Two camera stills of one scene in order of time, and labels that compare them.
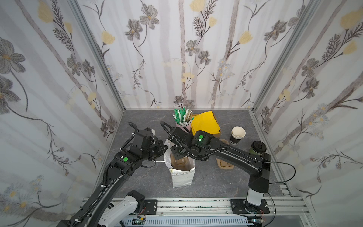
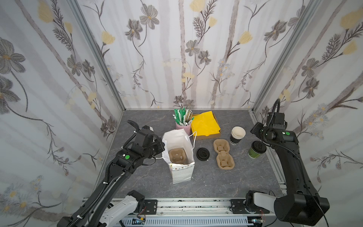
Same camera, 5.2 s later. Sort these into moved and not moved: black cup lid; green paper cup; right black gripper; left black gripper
Moved: right black gripper
Not moved: black cup lid; green paper cup; left black gripper
